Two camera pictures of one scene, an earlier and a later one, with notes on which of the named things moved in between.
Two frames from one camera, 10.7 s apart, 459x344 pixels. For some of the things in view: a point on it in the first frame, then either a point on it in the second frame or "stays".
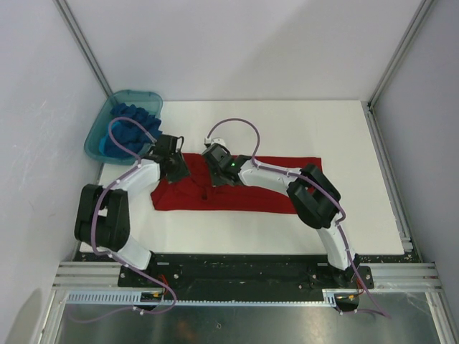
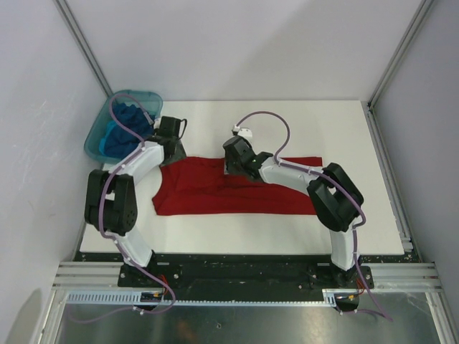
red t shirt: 196,191 stays
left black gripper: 183,172 → 179,153
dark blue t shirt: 128,137 stays
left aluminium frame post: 72,25 stays
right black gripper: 216,181 → 229,168
